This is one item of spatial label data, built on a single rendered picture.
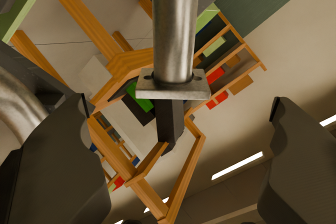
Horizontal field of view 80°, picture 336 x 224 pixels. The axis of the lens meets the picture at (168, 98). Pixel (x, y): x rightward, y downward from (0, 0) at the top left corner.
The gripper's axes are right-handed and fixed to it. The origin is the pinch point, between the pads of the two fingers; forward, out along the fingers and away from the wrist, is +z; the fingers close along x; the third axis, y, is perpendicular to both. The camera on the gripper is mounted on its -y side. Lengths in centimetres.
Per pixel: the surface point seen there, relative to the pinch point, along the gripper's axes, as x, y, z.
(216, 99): 131, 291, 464
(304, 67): 341, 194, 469
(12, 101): -12.4, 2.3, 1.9
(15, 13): -22.1, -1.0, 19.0
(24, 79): -14.5, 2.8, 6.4
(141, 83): -2.7, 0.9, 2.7
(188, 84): 0.9, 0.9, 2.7
